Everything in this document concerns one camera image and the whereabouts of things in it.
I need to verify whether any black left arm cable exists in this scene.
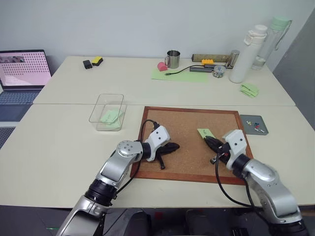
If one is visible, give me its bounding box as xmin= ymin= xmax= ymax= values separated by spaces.
xmin=113 ymin=119 xmax=159 ymax=197

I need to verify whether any black cable with green plug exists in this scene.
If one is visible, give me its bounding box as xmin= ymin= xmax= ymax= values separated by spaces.
xmin=165 ymin=64 xmax=205 ymax=76

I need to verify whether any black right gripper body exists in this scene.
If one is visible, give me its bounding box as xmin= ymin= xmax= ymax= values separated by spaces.
xmin=210 ymin=144 xmax=231 ymax=165

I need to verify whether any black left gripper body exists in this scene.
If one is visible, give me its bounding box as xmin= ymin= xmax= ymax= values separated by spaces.
xmin=156 ymin=143 xmax=173 ymax=158

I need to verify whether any metal cylinder can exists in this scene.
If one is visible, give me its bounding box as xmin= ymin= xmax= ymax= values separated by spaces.
xmin=224 ymin=49 xmax=240 ymax=70

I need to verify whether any light green paper sheet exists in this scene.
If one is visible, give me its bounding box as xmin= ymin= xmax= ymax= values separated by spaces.
xmin=150 ymin=67 xmax=209 ymax=84

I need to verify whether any dark grid floor mat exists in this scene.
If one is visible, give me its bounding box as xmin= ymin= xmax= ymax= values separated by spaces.
xmin=0 ymin=126 xmax=16 ymax=149

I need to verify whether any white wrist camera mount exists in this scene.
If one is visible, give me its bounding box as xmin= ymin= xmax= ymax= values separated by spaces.
xmin=221 ymin=129 xmax=247 ymax=170
xmin=145 ymin=125 xmax=171 ymax=162

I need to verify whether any green sticky notes stack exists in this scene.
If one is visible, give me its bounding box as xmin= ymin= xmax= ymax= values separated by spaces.
xmin=99 ymin=109 xmax=124 ymax=125

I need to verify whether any clear bottle with green lid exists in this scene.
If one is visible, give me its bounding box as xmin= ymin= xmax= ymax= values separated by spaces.
xmin=251 ymin=16 xmax=293 ymax=71

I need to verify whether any loose green notes pile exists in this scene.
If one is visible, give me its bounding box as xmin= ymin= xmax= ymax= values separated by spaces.
xmin=239 ymin=83 xmax=260 ymax=99

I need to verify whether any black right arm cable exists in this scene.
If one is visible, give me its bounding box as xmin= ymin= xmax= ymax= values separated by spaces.
xmin=215 ymin=151 xmax=264 ymax=210

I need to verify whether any green sticky note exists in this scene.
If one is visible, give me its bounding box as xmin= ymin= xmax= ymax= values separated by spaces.
xmin=197 ymin=128 xmax=215 ymax=139

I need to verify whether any open laptop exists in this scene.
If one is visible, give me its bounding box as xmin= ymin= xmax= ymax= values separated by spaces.
xmin=0 ymin=49 xmax=53 ymax=122

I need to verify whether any clear jar of pushpins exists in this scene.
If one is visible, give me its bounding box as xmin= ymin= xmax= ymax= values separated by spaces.
xmin=212 ymin=64 xmax=225 ymax=78

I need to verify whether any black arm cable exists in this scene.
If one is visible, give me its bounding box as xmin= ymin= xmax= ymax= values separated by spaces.
xmin=215 ymin=151 xmax=264 ymax=210
xmin=113 ymin=119 xmax=159 ymax=197

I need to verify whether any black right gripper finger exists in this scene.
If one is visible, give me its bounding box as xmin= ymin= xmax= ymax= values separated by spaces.
xmin=203 ymin=138 xmax=221 ymax=152
xmin=205 ymin=136 xmax=224 ymax=146

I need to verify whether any stainless steel mug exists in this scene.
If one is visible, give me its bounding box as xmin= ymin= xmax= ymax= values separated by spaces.
xmin=164 ymin=50 xmax=182 ymax=69

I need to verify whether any white water bottle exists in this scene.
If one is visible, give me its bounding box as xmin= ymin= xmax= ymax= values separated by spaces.
xmin=228 ymin=24 xmax=268 ymax=84

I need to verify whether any wood-framed cork board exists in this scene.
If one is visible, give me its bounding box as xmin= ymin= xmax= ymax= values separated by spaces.
xmin=134 ymin=106 xmax=254 ymax=186

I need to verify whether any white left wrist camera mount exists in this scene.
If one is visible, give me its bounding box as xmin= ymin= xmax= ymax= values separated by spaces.
xmin=145 ymin=125 xmax=171 ymax=162

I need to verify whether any gray flat tray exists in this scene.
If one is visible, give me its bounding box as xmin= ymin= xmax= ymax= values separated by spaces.
xmin=239 ymin=114 xmax=270 ymax=136

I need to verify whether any clear plastic box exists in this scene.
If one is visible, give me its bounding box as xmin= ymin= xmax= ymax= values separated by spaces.
xmin=89 ymin=93 xmax=127 ymax=132

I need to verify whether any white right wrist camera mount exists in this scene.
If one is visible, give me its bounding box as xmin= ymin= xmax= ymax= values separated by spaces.
xmin=221 ymin=129 xmax=247 ymax=170

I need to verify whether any gray usb hub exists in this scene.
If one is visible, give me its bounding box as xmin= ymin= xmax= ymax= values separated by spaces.
xmin=189 ymin=65 xmax=215 ymax=74

